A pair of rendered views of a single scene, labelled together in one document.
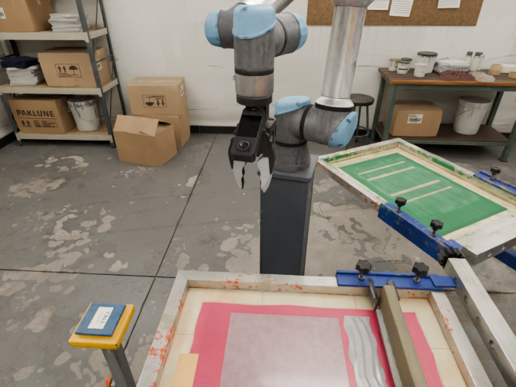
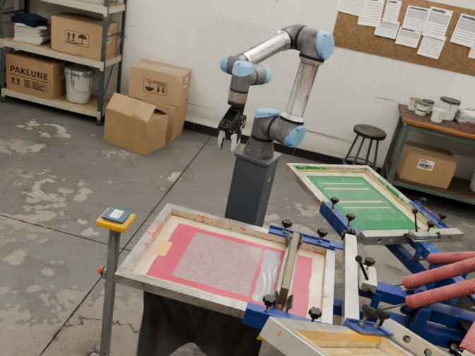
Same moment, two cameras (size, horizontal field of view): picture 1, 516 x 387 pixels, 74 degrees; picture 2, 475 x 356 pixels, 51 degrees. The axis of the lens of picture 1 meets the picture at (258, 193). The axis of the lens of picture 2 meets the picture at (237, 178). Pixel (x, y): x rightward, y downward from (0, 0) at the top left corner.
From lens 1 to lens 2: 1.27 m
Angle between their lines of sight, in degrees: 7
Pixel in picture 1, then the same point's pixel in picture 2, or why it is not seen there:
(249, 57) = (237, 84)
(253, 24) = (241, 71)
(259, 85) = (239, 97)
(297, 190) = (259, 172)
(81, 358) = (49, 292)
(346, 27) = (304, 75)
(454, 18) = not seen: outside the picture
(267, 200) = (237, 176)
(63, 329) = (35, 268)
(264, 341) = (213, 247)
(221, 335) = (187, 239)
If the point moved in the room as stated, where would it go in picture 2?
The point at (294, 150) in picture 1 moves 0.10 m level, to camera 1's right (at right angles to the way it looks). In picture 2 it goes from (262, 143) to (283, 147)
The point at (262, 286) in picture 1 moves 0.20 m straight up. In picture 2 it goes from (220, 223) to (227, 184)
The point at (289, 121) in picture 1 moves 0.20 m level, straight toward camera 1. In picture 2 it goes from (262, 123) to (254, 136)
